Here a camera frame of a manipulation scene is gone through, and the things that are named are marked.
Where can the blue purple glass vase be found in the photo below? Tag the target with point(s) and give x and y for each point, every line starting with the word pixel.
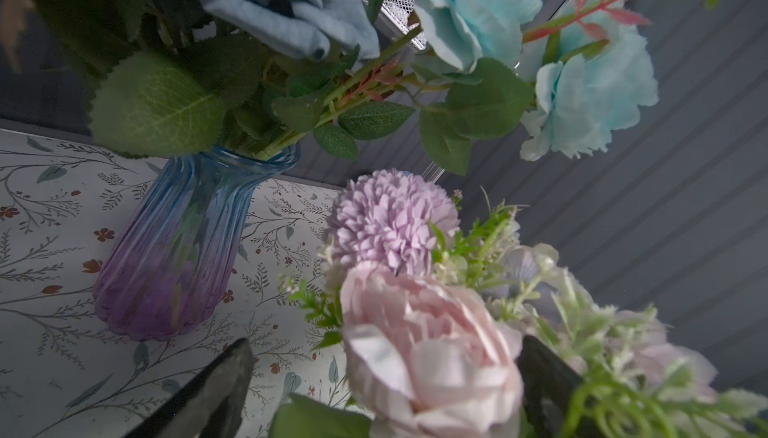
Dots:
pixel 171 267

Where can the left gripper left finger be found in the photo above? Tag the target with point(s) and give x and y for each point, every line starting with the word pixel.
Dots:
pixel 211 404

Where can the pink peach flower bunch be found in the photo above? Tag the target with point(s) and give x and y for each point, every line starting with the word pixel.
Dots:
pixel 431 321

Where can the dusty blue rose bunch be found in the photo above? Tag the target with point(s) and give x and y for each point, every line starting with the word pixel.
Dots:
pixel 173 78

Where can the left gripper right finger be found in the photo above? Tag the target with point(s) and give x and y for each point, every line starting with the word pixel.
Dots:
pixel 548 378

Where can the floral patterned table mat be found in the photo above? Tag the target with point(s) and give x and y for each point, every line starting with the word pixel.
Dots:
pixel 65 372

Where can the pale blue peony stem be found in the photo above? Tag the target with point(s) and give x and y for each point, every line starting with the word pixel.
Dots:
pixel 474 70

